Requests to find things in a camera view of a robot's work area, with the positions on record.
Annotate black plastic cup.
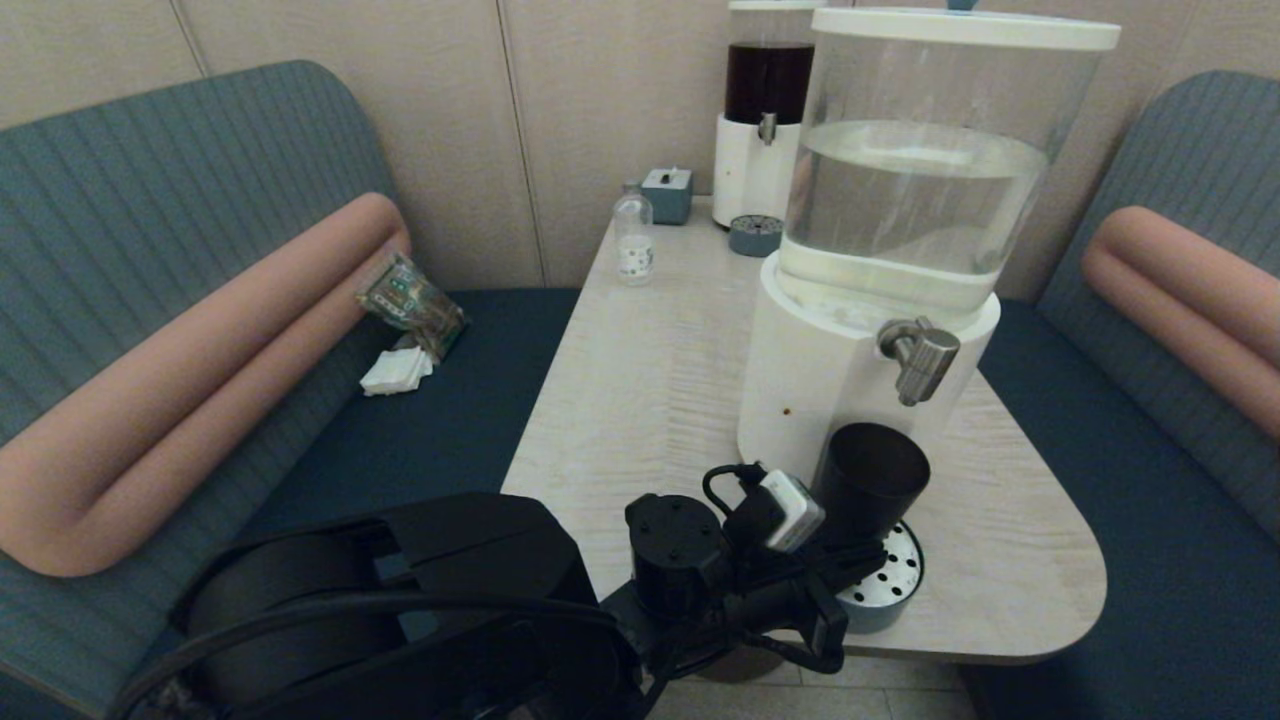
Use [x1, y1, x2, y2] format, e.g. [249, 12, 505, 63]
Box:
[812, 422, 932, 551]

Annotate silver water dispenser tap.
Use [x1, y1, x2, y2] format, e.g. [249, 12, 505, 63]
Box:
[878, 317, 961, 407]

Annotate large blue perforated drip tray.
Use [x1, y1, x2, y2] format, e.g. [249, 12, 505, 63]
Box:
[835, 518, 924, 635]

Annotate large clear water dispenser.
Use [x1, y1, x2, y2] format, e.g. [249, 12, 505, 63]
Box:
[737, 8, 1122, 496]

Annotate blue upholstered bench sofa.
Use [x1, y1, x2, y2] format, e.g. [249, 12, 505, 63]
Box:
[960, 70, 1280, 720]
[0, 60, 581, 720]

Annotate small blue drip tray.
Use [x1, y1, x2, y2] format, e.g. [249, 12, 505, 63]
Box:
[728, 214, 786, 258]

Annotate small clear plastic bottle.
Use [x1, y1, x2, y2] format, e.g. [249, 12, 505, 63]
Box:
[614, 182, 656, 286]

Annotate teal tissue box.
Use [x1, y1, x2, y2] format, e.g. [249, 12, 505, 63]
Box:
[642, 167, 694, 225]

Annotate small dark drink dispenser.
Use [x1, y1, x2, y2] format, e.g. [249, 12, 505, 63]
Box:
[712, 0, 829, 231]

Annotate white paper napkins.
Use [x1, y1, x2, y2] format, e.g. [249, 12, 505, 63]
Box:
[360, 343, 435, 396]

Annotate pink bolster cushion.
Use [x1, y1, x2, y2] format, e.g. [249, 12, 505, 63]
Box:
[0, 192, 413, 578]
[1080, 206, 1280, 444]

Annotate clear plastic snack bag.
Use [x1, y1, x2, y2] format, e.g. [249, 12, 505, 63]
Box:
[356, 253, 469, 361]

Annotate golden table pedestal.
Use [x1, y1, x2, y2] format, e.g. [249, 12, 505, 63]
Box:
[700, 648, 801, 686]

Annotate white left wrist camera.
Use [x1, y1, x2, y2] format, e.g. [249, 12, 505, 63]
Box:
[758, 470, 827, 554]

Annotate black left camera cable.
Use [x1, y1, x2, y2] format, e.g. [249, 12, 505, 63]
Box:
[105, 462, 846, 720]

